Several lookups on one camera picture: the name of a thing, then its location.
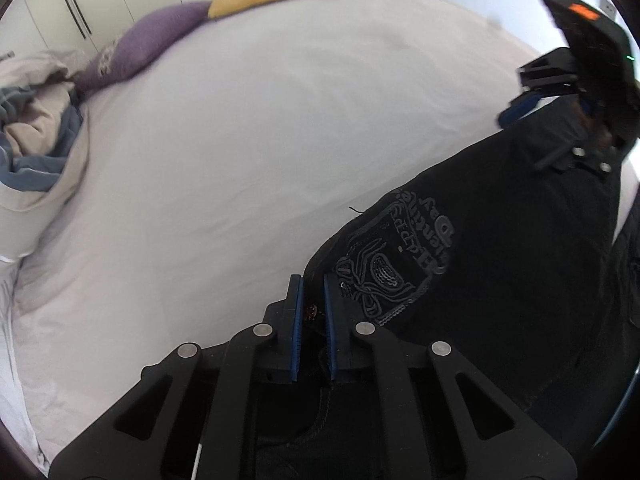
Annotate black denim pants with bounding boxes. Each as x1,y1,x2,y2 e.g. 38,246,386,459
304,95,640,453

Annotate purple pillow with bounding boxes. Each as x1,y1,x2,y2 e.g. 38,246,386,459
74,1,209,93

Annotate rolled grey blue duvet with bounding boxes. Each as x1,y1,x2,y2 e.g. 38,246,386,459
1,49,89,266

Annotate wall socket plate far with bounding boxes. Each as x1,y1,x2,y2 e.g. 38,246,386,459
599,0,617,21

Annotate white bed sheet mattress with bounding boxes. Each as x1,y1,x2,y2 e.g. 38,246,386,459
8,0,640,470

